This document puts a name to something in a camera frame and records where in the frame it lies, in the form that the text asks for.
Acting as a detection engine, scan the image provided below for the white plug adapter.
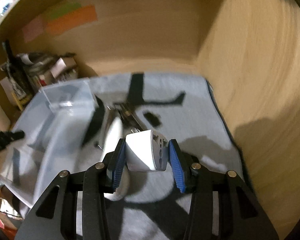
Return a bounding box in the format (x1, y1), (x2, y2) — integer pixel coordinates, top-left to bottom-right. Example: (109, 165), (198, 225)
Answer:
(125, 129), (168, 172)

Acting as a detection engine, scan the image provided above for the white handheld massager device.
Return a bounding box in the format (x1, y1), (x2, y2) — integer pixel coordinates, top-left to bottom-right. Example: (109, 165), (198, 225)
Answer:
(102, 117), (130, 202)

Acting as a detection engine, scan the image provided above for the clear plastic storage box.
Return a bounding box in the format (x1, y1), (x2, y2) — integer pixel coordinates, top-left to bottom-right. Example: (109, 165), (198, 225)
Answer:
(0, 79), (98, 208)

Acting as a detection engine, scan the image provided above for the grey felt mat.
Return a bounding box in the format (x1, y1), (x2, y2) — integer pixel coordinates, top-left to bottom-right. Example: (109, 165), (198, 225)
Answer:
(0, 73), (246, 240)

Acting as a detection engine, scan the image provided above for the dark wine bottle elephant label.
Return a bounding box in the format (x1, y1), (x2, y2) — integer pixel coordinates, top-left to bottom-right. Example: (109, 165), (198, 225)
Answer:
(2, 40), (34, 107)

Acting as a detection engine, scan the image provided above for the stack of papers and books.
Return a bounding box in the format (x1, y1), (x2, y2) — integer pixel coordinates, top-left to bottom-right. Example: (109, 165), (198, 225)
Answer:
(17, 52), (78, 91)

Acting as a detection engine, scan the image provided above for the pink sticky note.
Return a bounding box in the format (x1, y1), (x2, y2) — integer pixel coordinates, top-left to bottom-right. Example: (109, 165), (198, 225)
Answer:
(21, 15), (46, 43)

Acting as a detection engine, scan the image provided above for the green sticky note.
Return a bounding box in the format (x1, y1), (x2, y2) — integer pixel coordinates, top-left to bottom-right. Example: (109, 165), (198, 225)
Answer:
(45, 2), (82, 21)

